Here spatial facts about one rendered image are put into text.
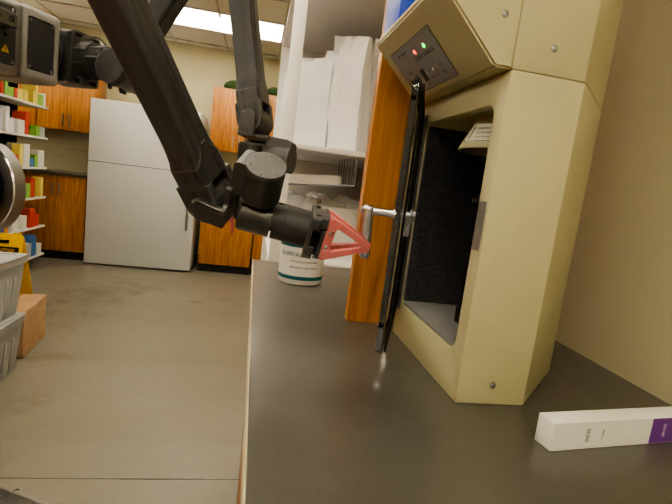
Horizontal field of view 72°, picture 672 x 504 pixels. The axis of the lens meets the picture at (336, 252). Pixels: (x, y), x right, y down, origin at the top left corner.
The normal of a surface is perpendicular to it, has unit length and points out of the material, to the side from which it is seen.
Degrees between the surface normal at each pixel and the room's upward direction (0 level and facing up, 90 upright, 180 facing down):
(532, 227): 90
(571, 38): 90
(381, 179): 90
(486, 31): 90
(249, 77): 77
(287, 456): 0
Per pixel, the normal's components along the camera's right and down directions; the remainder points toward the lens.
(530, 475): 0.12, -0.98
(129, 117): 0.17, 0.17
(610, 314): -0.98, -0.10
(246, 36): -0.22, 0.04
